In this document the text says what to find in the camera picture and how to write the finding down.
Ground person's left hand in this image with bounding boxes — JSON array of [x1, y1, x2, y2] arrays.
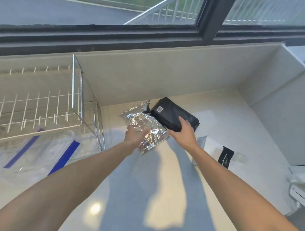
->
[[124, 125, 152, 153]]

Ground clear container with blue clips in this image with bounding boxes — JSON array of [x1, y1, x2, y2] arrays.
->
[[0, 128, 81, 181]]

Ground dark window frame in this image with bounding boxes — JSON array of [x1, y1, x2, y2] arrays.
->
[[0, 0, 305, 56]]

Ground white metal railing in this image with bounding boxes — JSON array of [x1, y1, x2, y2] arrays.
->
[[124, 0, 305, 25]]

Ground black plastic bag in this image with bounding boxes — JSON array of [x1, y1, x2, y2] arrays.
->
[[149, 97, 200, 133]]

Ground silver foil bag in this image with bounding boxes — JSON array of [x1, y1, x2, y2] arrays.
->
[[120, 101, 170, 155]]

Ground white box device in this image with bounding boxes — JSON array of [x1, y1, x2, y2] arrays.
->
[[288, 183, 305, 203]]

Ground white wire dish rack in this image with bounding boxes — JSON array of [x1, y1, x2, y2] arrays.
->
[[0, 54, 106, 167]]

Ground person's right hand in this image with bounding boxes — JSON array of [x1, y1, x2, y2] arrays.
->
[[168, 116, 199, 153]]

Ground white wall socket plate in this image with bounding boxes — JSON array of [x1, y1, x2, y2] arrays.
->
[[288, 165, 305, 178]]

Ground person's right forearm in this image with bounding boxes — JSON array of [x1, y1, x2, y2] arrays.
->
[[188, 145, 300, 231]]

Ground person's left forearm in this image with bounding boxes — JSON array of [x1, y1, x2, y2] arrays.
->
[[0, 142, 136, 231]]

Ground white pouch with black label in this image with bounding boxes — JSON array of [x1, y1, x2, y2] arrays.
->
[[193, 135, 246, 170]]

